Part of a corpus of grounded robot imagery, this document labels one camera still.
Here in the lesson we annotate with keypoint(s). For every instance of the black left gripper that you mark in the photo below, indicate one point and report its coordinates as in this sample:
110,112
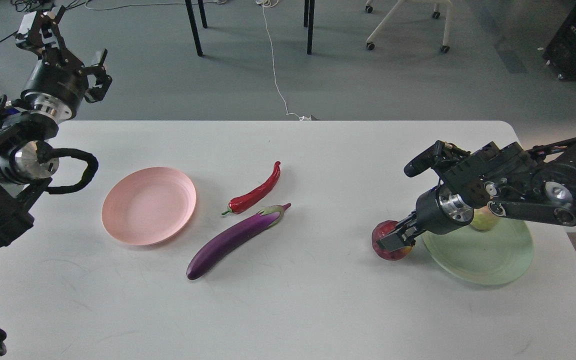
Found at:
52,90

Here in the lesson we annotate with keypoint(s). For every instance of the pink plate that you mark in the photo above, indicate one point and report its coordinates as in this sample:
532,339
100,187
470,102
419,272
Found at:
149,206

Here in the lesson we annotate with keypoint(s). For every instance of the red chili pepper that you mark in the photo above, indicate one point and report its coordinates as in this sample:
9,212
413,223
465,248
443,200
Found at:
242,203

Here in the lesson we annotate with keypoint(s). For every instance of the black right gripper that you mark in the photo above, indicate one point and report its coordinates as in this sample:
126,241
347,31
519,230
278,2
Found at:
438,210

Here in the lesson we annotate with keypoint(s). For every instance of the purple eggplant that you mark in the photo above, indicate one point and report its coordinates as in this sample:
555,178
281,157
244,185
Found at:
216,249

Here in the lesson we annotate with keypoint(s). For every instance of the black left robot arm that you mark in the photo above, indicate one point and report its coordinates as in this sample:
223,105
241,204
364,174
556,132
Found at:
31,167

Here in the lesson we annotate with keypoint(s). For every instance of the red pomegranate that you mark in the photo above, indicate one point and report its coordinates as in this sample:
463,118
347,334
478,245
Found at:
380,230

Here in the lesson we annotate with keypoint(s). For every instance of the green plate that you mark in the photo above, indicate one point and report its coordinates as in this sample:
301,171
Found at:
494,257

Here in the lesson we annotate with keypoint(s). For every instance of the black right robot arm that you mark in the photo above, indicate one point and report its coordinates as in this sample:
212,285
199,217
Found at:
536,185

